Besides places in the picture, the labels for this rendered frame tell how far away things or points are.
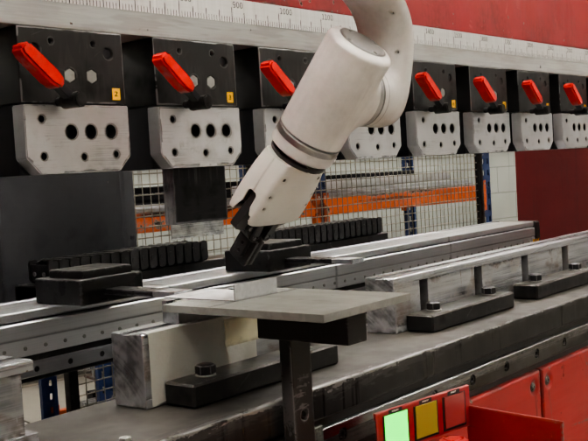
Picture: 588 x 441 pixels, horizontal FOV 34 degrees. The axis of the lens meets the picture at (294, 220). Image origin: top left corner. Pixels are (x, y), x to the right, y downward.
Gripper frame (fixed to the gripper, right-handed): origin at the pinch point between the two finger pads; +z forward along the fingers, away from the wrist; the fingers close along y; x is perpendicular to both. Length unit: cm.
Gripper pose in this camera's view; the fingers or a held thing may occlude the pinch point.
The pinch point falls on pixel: (246, 247)
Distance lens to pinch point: 128.0
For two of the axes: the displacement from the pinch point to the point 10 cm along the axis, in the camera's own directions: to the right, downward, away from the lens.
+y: -6.3, 0.8, -7.7
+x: 6.3, 6.3, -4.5
